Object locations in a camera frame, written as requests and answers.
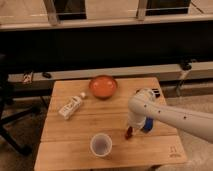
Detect wooden table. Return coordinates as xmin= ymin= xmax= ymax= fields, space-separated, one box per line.
xmin=34 ymin=77 xmax=187 ymax=171

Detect small black object on ledge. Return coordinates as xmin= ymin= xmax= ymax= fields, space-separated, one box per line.
xmin=42 ymin=72 xmax=52 ymax=79

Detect orange bowl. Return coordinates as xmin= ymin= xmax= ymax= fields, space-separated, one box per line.
xmin=89 ymin=75 xmax=117 ymax=99

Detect black clamp with stand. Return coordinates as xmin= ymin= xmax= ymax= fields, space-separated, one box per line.
xmin=175 ymin=59 xmax=195 ymax=97

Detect white plastic bottle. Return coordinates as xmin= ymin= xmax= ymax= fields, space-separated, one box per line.
xmin=58 ymin=92 xmax=86 ymax=120

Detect black office chair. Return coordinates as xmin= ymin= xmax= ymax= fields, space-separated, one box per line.
xmin=0 ymin=53 xmax=41 ymax=158

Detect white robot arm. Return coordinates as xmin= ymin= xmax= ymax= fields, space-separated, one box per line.
xmin=128 ymin=88 xmax=213 ymax=143

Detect blue sponge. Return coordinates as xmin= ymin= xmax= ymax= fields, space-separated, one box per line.
xmin=141 ymin=118 xmax=153 ymax=132

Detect striped clamp on ledge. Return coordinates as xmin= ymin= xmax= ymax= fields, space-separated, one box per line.
xmin=22 ymin=71 xmax=34 ymax=84

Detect black rectangular case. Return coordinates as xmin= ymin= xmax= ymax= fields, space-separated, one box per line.
xmin=151 ymin=88 xmax=160 ymax=98

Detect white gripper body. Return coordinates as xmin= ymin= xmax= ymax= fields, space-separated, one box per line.
xmin=127 ymin=112 xmax=146 ymax=129

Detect clear plastic cup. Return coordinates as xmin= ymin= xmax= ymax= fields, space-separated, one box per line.
xmin=90 ymin=133 xmax=112 ymax=158

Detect red pepper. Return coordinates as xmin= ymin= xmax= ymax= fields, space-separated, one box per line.
xmin=125 ymin=126 xmax=133 ymax=140

